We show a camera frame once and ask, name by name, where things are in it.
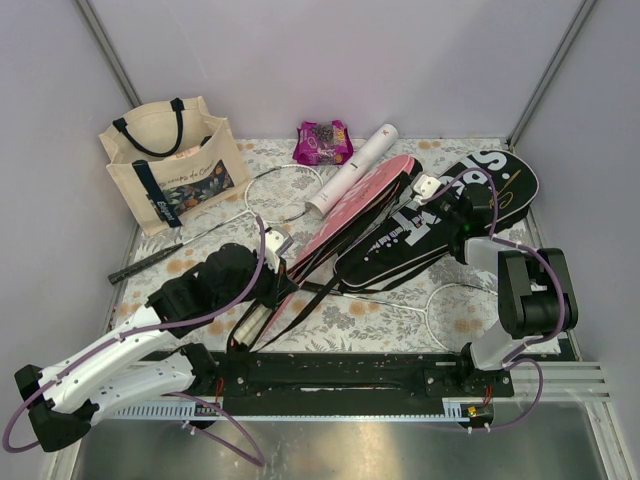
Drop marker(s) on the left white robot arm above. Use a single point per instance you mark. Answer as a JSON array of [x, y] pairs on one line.
[[65, 400]]

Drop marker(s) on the purple snack packet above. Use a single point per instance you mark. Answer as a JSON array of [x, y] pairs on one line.
[[321, 144]]

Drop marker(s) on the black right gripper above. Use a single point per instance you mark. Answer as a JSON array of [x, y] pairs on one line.
[[429, 201]]

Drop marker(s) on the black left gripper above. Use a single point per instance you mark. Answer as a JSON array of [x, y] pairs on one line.
[[278, 280]]

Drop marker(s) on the white cable duct strip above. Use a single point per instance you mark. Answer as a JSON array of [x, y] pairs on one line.
[[189, 410]]

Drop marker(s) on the pink racket cover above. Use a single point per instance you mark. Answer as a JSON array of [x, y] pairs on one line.
[[344, 223]]

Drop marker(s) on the black racket cover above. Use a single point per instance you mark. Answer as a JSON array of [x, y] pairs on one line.
[[416, 236]]

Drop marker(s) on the pink frame badminton racket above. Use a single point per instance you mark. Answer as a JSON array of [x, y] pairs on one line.
[[249, 327]]

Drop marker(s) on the white frame racket black handle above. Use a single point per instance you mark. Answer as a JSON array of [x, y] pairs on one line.
[[439, 319]]

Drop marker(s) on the black frame badminton racket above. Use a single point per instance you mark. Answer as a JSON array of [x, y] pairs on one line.
[[277, 195]]

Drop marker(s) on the beige canvas tote bag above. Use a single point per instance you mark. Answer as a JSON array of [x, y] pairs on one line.
[[171, 160]]

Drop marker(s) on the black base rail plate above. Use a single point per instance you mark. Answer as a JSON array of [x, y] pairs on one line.
[[345, 386]]

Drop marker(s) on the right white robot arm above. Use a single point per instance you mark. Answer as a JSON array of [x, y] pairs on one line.
[[536, 299]]

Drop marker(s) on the white shuttlecock tube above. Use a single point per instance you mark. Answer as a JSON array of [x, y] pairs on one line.
[[353, 171]]

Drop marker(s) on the floral patterned table mat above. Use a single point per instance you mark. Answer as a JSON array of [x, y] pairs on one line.
[[316, 333]]

